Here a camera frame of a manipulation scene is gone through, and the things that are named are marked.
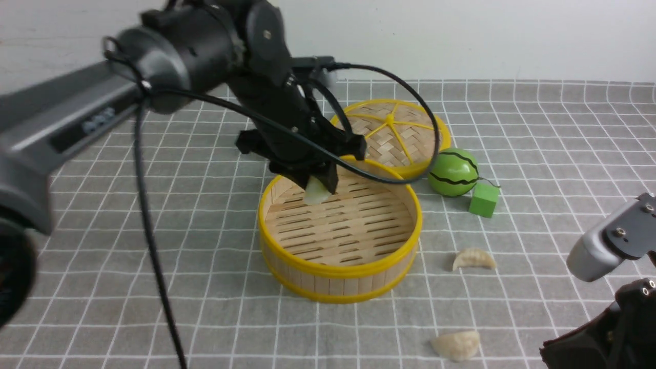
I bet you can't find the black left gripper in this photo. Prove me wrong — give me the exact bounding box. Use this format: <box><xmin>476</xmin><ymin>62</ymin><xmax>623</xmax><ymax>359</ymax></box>
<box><xmin>227</xmin><ymin>56</ymin><xmax>367</xmax><ymax>194</ymax></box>

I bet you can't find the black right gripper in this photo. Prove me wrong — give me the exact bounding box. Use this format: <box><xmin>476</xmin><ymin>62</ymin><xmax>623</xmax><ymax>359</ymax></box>
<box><xmin>540</xmin><ymin>278</ymin><xmax>655</xmax><ymax>368</ymax></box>

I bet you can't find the greenish white dumpling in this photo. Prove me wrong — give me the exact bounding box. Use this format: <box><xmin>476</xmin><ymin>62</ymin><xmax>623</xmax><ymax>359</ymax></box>
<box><xmin>303</xmin><ymin>176</ymin><xmax>332</xmax><ymax>206</ymax></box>

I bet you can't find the white dumpling front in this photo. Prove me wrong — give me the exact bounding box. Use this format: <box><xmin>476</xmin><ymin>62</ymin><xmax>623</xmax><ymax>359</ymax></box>
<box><xmin>429</xmin><ymin>330</ymin><xmax>480</xmax><ymax>362</ymax></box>

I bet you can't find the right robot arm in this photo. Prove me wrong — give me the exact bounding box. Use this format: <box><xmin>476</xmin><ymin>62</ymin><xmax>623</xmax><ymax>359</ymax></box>
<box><xmin>540</xmin><ymin>192</ymin><xmax>655</xmax><ymax>368</ymax></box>

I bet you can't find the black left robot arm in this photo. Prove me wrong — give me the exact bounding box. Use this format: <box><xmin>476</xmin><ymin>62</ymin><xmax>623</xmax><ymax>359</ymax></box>
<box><xmin>2</xmin><ymin>1</ymin><xmax>367</xmax><ymax>324</ymax></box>

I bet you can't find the yellow rimmed bamboo steamer tray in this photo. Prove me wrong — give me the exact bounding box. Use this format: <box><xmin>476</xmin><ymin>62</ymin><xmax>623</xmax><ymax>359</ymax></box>
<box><xmin>257</xmin><ymin>168</ymin><xmax>423</xmax><ymax>304</ymax></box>

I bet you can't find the woven bamboo steamer lid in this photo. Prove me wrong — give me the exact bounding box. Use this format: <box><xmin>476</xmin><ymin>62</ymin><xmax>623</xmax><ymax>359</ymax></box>
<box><xmin>344</xmin><ymin>99</ymin><xmax>436</xmax><ymax>179</ymax></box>

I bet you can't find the green toy watermelon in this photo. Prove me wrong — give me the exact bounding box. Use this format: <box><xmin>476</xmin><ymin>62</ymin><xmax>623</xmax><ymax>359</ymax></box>
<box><xmin>427</xmin><ymin>148</ymin><xmax>479</xmax><ymax>198</ymax></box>

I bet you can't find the grey checked tablecloth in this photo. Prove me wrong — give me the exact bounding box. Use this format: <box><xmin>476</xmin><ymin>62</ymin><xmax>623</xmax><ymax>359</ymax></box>
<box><xmin>2</xmin><ymin>81</ymin><xmax>655</xmax><ymax>368</ymax></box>

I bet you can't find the green cube block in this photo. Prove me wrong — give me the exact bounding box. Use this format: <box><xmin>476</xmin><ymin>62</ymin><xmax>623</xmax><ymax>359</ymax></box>
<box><xmin>468</xmin><ymin>183</ymin><xmax>501</xmax><ymax>219</ymax></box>

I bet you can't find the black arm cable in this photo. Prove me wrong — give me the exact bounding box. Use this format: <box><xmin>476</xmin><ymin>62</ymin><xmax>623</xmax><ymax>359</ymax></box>
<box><xmin>101</xmin><ymin>36</ymin><xmax>441</xmax><ymax>369</ymax></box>

